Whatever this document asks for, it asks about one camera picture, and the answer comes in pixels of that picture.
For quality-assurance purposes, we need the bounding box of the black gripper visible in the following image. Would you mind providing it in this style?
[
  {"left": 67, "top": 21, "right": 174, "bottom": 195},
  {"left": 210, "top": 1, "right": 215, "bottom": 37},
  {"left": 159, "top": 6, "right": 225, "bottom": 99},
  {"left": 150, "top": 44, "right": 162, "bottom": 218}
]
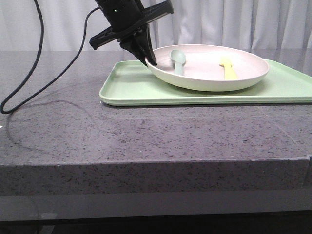
[{"left": 89, "top": 0, "right": 174, "bottom": 66}]

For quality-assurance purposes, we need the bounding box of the white round plate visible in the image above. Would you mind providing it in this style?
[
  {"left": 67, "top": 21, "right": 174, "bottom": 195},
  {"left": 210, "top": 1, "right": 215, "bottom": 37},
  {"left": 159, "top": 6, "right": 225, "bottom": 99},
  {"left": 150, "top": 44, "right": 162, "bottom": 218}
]
[{"left": 146, "top": 44, "right": 270, "bottom": 92}]

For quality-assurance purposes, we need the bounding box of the yellow plastic fork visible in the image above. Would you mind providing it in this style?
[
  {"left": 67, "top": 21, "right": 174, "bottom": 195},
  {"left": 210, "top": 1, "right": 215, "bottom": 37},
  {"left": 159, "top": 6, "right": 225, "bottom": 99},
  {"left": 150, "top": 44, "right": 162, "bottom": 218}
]
[{"left": 219, "top": 57, "right": 238, "bottom": 80}]

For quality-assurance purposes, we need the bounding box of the teal plastic spoon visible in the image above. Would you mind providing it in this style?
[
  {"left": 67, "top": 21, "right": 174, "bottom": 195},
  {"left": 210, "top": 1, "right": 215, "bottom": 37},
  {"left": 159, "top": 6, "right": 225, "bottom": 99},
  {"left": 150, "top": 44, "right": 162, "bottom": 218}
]
[{"left": 170, "top": 49, "right": 186, "bottom": 76}]

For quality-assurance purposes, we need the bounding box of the light green tray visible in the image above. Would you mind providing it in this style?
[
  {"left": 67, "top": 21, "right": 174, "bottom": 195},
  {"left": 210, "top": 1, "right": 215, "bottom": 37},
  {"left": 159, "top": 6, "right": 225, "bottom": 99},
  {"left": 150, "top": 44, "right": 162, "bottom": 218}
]
[{"left": 99, "top": 60, "right": 312, "bottom": 106}]

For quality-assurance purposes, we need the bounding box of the white curtain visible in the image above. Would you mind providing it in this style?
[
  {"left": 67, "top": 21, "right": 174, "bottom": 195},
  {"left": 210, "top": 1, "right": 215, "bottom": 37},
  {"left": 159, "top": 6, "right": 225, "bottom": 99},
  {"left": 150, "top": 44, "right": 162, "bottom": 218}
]
[{"left": 0, "top": 0, "right": 312, "bottom": 51}]

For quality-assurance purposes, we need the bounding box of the black cable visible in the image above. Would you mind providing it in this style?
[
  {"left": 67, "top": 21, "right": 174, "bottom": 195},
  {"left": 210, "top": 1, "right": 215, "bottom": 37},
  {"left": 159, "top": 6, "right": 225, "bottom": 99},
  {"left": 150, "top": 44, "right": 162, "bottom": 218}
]
[{"left": 0, "top": 0, "right": 101, "bottom": 115}]

